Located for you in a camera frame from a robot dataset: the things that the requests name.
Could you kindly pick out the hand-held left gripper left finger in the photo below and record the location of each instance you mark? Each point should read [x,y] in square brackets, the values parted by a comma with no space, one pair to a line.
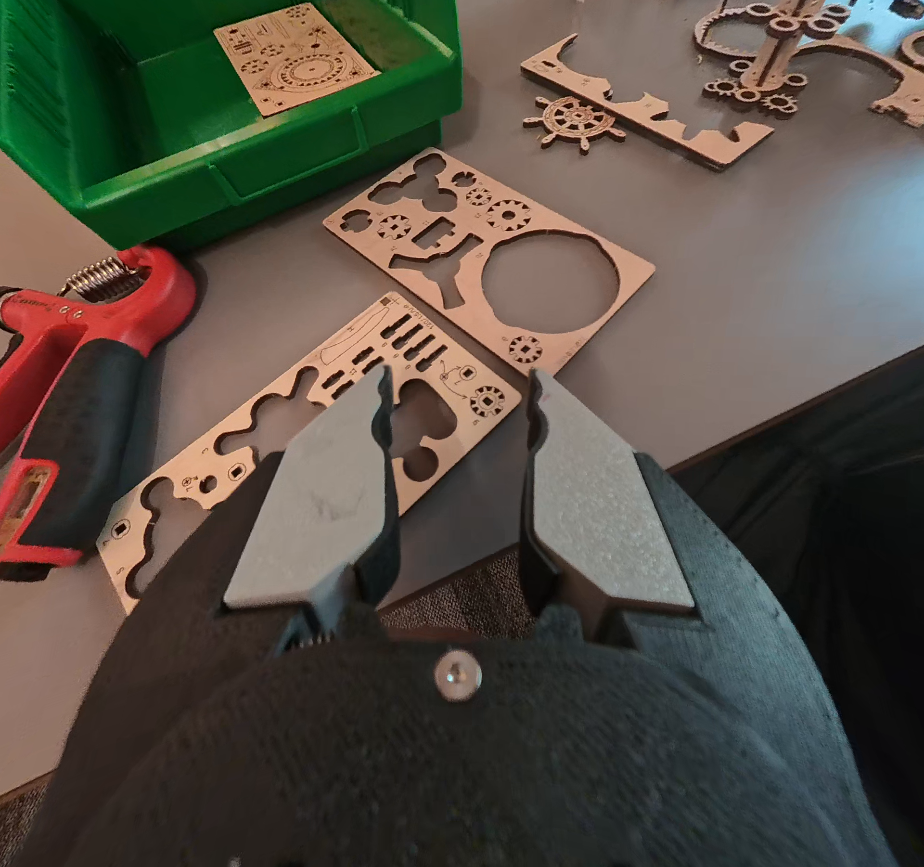
[317,499]

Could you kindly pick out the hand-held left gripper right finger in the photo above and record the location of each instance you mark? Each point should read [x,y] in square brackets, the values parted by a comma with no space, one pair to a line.
[606,513]

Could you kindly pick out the uncut wooden parts sheet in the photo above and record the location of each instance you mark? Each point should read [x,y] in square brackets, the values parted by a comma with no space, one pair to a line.
[303,65]

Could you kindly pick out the wooden tower model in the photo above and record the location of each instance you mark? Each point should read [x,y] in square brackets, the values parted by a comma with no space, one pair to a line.
[787,51]

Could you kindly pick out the wooden sheet with slot cutouts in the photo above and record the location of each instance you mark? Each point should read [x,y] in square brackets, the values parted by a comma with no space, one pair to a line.
[346,332]

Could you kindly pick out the person's dark pants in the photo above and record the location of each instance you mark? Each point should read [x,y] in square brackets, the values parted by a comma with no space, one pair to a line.
[830,520]

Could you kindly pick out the wooden sheet with round hole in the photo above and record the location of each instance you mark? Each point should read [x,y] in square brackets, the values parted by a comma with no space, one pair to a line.
[635,271]

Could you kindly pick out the red hand grip strengthener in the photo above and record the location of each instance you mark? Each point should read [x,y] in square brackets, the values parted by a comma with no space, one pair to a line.
[43,332]

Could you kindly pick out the green plastic bin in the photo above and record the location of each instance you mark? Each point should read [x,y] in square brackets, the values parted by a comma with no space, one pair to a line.
[180,159]

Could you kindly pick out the long jagged wooden offcut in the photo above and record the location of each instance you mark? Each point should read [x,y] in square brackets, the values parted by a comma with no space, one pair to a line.
[678,134]

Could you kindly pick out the wooden ship wheel part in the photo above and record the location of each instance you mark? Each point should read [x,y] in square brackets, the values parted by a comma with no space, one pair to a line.
[556,120]

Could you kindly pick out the curved wooden offcut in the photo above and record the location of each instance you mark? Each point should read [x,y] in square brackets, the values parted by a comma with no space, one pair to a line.
[866,51]

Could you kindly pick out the small dark wooden piece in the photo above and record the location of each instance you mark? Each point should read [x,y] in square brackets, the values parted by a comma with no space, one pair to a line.
[907,6]

